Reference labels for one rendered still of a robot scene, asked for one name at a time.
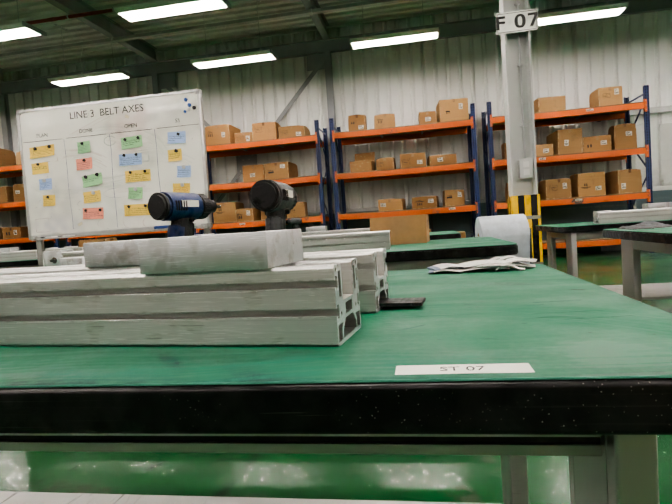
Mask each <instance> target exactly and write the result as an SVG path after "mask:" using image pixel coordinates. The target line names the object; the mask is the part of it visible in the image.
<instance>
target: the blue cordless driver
mask: <svg viewBox="0 0 672 504"><path fill-rule="evenodd" d="M217 208H221V205H217V204H216V202H215V201H213V200H211V199H209V198H208V197H207V196H206V195H204V194H196V193H180V192H160V193H154V194H152V195H151V197H150V198H149V201H148V211H149V214H150V216H151V217H152V218H153V219H155V220H161V221H171V225H169V226H168V233H167V237H180V236H193V235H194V223H192V222H194V221H195V220H196V219H204V218H206V217H208V216H209V214H211V213H214V212H215V211H216V209H217Z"/></svg>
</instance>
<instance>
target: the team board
mask: <svg viewBox="0 0 672 504"><path fill-rule="evenodd" d="M16 115H17V125H18V135H19V145H20V154H21V164H22V174H23V184H24V194H25V204H26V214H27V224H28V234H29V240H32V241H36V247H37V257H38V267H45V266H44V256H43V252H44V251H45V247H44V240H46V239H59V238H73V237H87V236H101V235H115V234H129V233H143V232H157V231H168V226H169V225H171V221H161V220H155V219H153V218H152V217H151V216H150V214H149V211H148V201H149V198H150V197H151V195H152V194H154V193H160V192H180V193H196V194H204V195H206V196H207V197H208V198H209V199H210V187H209V175H208V162H207V150H206V138H205V126H204V113H203V101H202V91H201V90H200V89H189V90H185V91H177V92H169V93H160V94H152V95H144V96H135V97H127V98H119V99H111V100H102V101H94V102H86V103H77V104H69V105H61V106H53V107H44V108H36V109H28V110H25V109H23V110H19V111H16ZM192 223H194V229H199V228H201V229H204V234H212V232H211V228H212V227H213V223H212V213H211V214H209V216H208V217H206V218H204V219H196V220H195V221H194V222H192Z"/></svg>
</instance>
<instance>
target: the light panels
mask: <svg viewBox="0 0 672 504"><path fill-rule="evenodd" d="M220 8H226V6H225V4H224V3H223V2H222V1H221V0H204V1H197V2H190V3H184V4H177V5H171V6H164V7H158V8H151V9H144V10H138V11H131V12H125V13H119V14H120V15H121V16H123V17H124V18H126V19H127V20H129V21H130V22H132V21H139V20H145V19H152V18H159V17H166V16H172V15H179V14H186V13H193V12H199V11H206V10H213V9H220ZM624 9H625V8H619V9H611V10H603V11H596V12H588V13H580V14H573V15H565V16H557V17H550V18H542V19H538V25H545V24H553V23H561V22H568V21H576V20H584V19H592V18H600V17H608V16H615V15H619V14H620V13H621V12H622V11H623V10H624ZM437 33H438V32H434V33H426V34H419V35H411V36H403V37H396V38H388V39H380V40H373V41H365V42H357V43H352V46H353V48H354V49H357V48H365V47H373V46H381V45H389V44H397V43H404V42H412V41H420V40H428V39H436V38H437ZM38 35H40V34H38V33H36V32H34V31H31V30H29V29H27V28H19V29H13V30H6V31H0V41H4V40H11V39H17V38H24V37H31V36H38ZM272 59H275V58H274V57H273V56H272V55H271V54H265V55H257V56H250V57H242V58H234V59H226V60H219V61H211V62H203V63H196V64H194V65H196V66H197V67H199V68H200V69H201V68H209V67H217V66H225V65H232V64H240V63H248V62H256V61H264V60H272ZM123 78H129V77H127V76H125V75H123V74H121V73H119V74H111V75H103V76H96V77H88V78H80V79H73V80H65V81H57V82H51V83H54V84H57V85H60V86H68V85H76V84H84V83H92V82H100V81H107V80H115V79H123Z"/></svg>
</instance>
